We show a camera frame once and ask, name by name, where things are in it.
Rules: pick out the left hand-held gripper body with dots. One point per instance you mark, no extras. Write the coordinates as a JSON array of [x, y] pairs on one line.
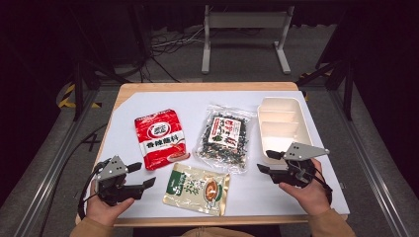
[[112, 169]]

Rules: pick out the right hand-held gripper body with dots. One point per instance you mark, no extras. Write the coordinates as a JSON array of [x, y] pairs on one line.
[[303, 151]]

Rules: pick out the cream divided plastic box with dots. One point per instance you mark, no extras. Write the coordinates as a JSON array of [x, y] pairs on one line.
[[280, 125]]

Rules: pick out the red seasoning packet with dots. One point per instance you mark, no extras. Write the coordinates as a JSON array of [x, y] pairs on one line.
[[159, 138]]

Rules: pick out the green and beige seasoning packet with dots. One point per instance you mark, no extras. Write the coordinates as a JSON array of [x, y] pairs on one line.
[[194, 189]]

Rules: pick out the person's left hand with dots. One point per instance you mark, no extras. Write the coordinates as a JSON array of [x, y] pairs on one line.
[[102, 212]]

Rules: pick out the person's right hand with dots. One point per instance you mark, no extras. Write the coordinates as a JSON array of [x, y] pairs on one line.
[[311, 197]]

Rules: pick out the clear dried seaweed packet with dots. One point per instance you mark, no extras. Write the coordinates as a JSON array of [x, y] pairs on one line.
[[224, 138]]

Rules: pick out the black metal stand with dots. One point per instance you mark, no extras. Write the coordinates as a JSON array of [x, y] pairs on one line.
[[348, 89], [78, 89]]

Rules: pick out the person's tan clothing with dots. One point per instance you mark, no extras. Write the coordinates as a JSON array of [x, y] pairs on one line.
[[214, 233]]

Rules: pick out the yellow and black hazard tape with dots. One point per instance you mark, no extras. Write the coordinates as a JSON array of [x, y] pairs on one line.
[[67, 95]]

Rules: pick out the white paper sheet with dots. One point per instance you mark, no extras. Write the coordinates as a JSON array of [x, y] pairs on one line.
[[197, 102]]

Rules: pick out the aluminium rail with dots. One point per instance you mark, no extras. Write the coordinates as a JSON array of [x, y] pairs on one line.
[[49, 177], [369, 171]]

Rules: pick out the white metal stand frame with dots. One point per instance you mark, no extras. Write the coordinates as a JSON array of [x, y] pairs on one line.
[[245, 19]]

